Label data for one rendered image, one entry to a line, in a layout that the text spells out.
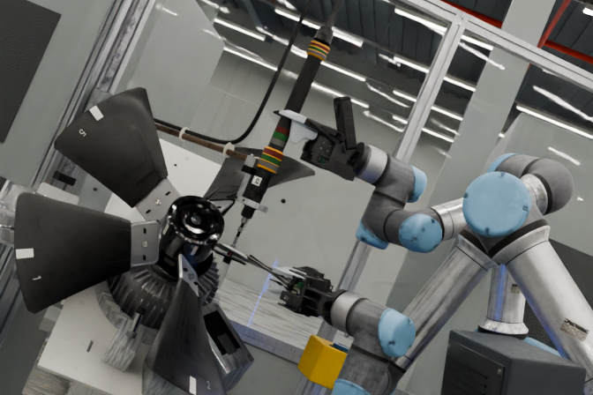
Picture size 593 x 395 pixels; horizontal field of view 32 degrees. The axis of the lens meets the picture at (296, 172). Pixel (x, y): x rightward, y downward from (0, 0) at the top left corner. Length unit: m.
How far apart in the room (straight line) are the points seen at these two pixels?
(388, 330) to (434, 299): 0.17
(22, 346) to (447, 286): 1.32
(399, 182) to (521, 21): 4.40
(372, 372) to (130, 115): 0.77
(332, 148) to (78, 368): 0.68
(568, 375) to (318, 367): 1.07
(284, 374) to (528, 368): 1.57
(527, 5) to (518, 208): 4.83
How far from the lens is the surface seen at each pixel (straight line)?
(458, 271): 1.97
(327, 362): 2.43
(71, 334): 2.21
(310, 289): 1.94
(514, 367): 1.42
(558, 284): 1.82
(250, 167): 2.16
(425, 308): 1.97
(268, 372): 2.92
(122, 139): 2.21
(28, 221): 2.01
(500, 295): 2.47
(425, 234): 2.10
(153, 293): 2.15
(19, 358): 2.89
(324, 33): 2.17
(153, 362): 1.90
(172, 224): 2.06
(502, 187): 1.82
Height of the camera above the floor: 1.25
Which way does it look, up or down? 4 degrees up
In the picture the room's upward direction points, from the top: 23 degrees clockwise
